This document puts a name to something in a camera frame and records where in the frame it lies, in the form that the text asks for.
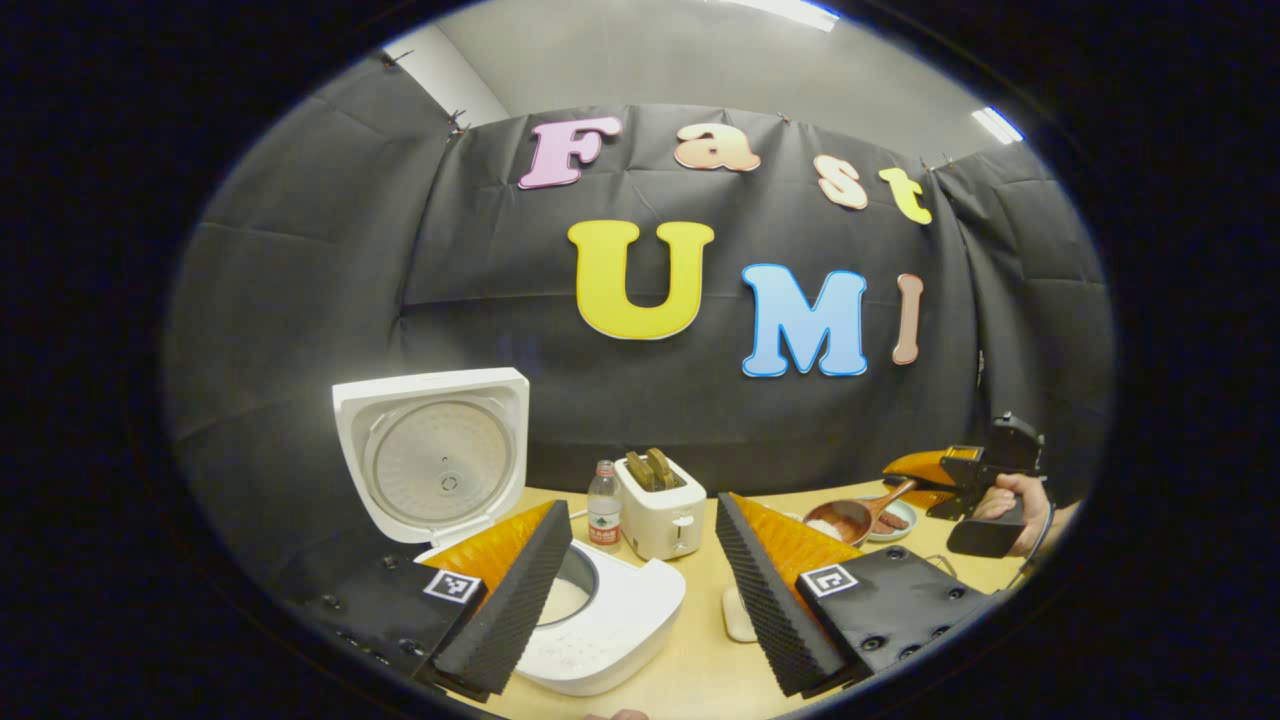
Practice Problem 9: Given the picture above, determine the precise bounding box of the clear box of white rice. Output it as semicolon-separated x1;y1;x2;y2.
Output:
721;584;759;644

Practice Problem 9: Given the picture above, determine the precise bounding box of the white toaster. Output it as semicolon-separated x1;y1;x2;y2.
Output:
613;447;708;562

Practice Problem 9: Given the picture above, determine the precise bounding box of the small ceiling light panel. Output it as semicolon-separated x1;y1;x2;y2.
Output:
972;106;1025;145

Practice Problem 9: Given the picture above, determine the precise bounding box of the black backdrop cloth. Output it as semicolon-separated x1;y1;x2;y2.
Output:
165;50;1116;591

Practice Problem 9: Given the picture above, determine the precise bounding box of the small plate of sausage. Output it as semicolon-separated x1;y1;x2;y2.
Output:
864;497;919;545

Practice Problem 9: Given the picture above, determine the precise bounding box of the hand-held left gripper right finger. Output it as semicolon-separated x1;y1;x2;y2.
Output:
714;492;999;701

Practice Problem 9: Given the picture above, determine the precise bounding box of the large ceiling light panel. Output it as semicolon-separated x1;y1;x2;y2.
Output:
720;0;839;33

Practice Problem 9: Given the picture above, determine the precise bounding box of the brown wooden spoon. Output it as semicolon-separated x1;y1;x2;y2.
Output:
802;479;917;549

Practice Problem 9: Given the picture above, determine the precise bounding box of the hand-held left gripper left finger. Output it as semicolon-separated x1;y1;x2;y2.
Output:
305;498;576;703

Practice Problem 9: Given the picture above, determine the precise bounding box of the white rice cooker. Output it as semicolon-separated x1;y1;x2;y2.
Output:
332;367;688;698

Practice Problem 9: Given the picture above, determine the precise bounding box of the clear plastic water bottle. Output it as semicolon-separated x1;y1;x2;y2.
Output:
586;459;624;552

